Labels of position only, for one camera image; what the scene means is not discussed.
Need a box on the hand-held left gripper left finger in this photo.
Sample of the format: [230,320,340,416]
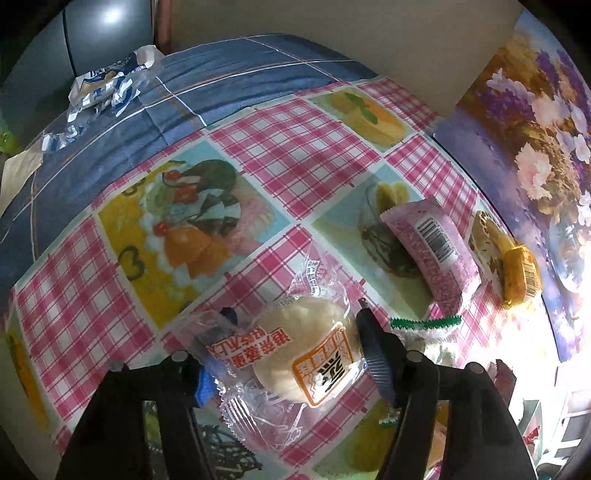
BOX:
[55,307,239,480]

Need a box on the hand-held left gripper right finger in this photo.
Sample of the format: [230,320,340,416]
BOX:
[355,299,541,480]

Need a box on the clear packet with white bun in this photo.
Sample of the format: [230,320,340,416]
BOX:
[178,256,370,455]

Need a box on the clear packet with green edge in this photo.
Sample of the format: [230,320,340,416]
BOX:
[389,314,462,365]

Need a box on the pink foil snack packet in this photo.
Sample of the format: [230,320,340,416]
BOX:
[379,198,483,315]

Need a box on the orange foil snack packet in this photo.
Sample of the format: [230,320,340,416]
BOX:
[501,244,543,310]

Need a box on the white plastic rack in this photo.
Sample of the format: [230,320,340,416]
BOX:
[551,390,588,464]

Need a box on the pink checkered fruit-print tablecloth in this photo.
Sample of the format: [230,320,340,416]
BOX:
[0,76,561,480]

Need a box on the tan paper sheet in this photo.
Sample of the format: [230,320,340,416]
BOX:
[0,148,44,217]

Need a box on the purple floral picture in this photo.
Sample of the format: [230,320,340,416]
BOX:
[434,9,591,363]

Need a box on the small blue-white wrapper strip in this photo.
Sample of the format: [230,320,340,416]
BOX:
[41,106,93,153]

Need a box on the blue plaid cloth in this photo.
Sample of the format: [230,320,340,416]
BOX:
[0,36,379,296]

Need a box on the green plastic item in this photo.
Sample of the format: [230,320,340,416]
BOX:
[0,117,21,155]

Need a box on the large blue-white crumpled wrapper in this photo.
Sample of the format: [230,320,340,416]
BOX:
[68,45,163,116]

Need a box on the brown cardboard board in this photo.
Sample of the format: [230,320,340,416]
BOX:
[168,0,529,118]

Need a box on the dark grey cabinet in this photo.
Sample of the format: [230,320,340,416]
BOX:
[0,0,158,148]

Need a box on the brown wooden post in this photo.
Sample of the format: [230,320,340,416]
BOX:
[154,0,174,54]

